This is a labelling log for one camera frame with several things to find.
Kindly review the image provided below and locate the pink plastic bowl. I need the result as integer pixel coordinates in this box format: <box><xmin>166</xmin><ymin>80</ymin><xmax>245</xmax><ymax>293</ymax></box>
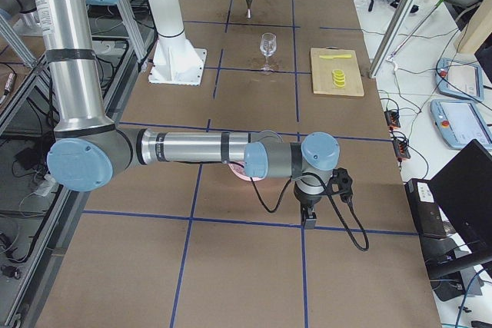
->
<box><xmin>228</xmin><ymin>130</ymin><xmax>282</xmax><ymax>182</ymax></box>

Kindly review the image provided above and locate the bamboo cutting board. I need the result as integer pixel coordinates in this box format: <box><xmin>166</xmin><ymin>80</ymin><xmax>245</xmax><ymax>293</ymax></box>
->
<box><xmin>310</xmin><ymin>48</ymin><xmax>364</xmax><ymax>98</ymax></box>

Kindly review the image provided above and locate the blue teach pendant far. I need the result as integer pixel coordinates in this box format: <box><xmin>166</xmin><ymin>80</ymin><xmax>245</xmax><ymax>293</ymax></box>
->
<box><xmin>435</xmin><ymin>58</ymin><xmax>484</xmax><ymax>101</ymax></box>

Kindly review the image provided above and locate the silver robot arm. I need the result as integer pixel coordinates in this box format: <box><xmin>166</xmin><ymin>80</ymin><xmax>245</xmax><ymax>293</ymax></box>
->
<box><xmin>35</xmin><ymin>0</ymin><xmax>347</xmax><ymax>228</ymax></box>

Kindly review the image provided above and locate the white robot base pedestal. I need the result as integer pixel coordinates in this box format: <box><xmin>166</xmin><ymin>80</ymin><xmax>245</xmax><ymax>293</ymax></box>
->
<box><xmin>148</xmin><ymin>0</ymin><xmax>207</xmax><ymax>86</ymax></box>

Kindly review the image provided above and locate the blue teach pendant near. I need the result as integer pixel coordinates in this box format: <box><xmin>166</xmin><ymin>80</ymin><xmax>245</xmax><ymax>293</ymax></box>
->
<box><xmin>430</xmin><ymin>99</ymin><xmax>491</xmax><ymax>151</ymax></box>

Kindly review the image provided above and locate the yellow plastic knife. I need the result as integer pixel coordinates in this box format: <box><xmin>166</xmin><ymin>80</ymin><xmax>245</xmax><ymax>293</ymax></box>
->
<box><xmin>318</xmin><ymin>54</ymin><xmax>352</xmax><ymax>60</ymax></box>

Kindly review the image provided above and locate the black laptop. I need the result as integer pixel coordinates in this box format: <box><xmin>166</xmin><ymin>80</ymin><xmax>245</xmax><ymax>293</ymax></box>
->
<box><xmin>404</xmin><ymin>138</ymin><xmax>492</xmax><ymax>244</ymax></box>

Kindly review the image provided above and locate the clear wine glass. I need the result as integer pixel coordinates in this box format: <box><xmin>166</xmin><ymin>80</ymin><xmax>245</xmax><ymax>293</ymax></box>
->
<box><xmin>260</xmin><ymin>32</ymin><xmax>277</xmax><ymax>74</ymax></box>

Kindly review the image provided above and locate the aluminium frame post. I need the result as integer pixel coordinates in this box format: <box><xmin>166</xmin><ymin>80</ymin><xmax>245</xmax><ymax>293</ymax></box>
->
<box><xmin>368</xmin><ymin>0</ymin><xmax>414</xmax><ymax>78</ymax></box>

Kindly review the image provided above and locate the wooden plank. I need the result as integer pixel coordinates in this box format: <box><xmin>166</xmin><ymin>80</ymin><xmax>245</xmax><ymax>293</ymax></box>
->
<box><xmin>455</xmin><ymin>0</ymin><xmax>491</xmax><ymax>54</ymax></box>

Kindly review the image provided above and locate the green handled reacher tool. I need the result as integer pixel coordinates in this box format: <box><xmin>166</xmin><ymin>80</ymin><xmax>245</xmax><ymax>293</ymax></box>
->
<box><xmin>386</xmin><ymin>0</ymin><xmax>444</xmax><ymax>63</ymax></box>

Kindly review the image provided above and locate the steel double jigger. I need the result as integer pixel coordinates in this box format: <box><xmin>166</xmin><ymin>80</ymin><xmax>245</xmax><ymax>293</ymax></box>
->
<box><xmin>245</xmin><ymin>0</ymin><xmax>253</xmax><ymax>19</ymax></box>

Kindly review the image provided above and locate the blue teach pendant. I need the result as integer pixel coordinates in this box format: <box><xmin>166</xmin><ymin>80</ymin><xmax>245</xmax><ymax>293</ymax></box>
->
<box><xmin>430</xmin><ymin>99</ymin><xmax>491</xmax><ymax>151</ymax></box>
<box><xmin>435</xmin><ymin>58</ymin><xmax>484</xmax><ymax>101</ymax></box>

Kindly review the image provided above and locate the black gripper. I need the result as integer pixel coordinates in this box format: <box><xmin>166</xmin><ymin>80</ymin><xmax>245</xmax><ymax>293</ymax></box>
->
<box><xmin>294</xmin><ymin>185</ymin><xmax>322</xmax><ymax>229</ymax></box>

